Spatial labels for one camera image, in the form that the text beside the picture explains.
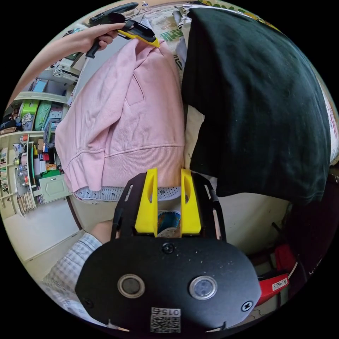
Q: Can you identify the person's left forearm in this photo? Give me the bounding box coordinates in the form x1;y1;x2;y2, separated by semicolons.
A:
5;26;90;109

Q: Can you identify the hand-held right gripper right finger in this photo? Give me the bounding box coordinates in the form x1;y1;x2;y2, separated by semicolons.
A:
180;168;201;238

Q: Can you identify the red carton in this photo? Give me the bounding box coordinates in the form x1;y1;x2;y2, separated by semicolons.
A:
257;273;290;307

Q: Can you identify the person's body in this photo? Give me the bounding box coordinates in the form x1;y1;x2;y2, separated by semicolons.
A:
41;220;117;322

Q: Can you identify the bed with printed sheet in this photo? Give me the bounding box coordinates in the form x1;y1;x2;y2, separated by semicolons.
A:
72;0;339;205

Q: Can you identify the person's left hand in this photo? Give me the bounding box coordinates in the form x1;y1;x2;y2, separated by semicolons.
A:
87;23;125;51

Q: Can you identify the black shirt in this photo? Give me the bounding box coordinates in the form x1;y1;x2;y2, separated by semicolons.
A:
181;8;332;207

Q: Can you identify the pile of clothes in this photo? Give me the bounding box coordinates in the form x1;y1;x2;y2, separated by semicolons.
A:
171;4;195;63

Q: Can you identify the white shelf with things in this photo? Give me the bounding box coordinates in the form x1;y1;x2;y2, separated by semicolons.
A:
0;52;83;218

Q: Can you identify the pink hoodie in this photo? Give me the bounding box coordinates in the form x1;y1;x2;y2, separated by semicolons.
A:
54;39;186;193

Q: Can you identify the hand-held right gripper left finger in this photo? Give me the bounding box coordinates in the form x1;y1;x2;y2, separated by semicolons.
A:
134;168;159;237

